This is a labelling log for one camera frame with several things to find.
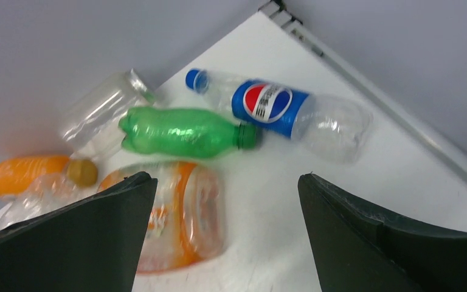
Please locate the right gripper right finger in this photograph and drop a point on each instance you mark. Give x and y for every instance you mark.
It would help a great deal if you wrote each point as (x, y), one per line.
(360, 246)

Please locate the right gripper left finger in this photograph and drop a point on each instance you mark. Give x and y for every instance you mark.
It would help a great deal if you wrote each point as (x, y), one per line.
(91, 245)

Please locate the pepsi bottle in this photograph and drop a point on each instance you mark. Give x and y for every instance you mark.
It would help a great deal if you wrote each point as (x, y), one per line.
(332, 127)

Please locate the clear crushed bottle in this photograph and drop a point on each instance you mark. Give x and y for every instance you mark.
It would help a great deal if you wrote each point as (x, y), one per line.
(46, 194)

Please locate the crushed orange tea bottle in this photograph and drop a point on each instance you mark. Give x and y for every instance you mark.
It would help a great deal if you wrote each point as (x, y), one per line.
(187, 221)

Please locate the orange bottle at back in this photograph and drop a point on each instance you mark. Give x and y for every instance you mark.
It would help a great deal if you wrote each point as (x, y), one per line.
(17, 174)

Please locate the green plastic bottle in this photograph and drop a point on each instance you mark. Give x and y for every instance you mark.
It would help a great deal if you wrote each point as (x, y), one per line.
(184, 132)

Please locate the clear bottle at wall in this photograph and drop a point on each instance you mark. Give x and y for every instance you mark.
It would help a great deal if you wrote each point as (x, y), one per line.
(91, 126)

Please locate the aluminium table edge rail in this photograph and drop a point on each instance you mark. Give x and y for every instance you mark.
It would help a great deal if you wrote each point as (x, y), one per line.
(443, 149)

